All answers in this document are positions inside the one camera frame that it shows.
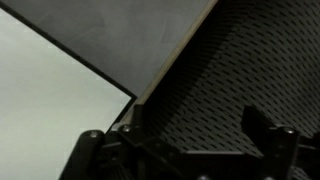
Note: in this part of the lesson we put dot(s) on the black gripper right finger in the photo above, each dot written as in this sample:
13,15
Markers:
283,147

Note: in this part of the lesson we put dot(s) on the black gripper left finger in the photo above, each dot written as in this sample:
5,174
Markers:
125,153

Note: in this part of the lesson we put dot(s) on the large book black yellow cover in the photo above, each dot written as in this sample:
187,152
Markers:
48,97

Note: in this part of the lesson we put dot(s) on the dark grey patterned sofa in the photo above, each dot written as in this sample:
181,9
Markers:
261,53

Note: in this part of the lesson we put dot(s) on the grey coffee table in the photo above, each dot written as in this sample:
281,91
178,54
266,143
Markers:
126,40

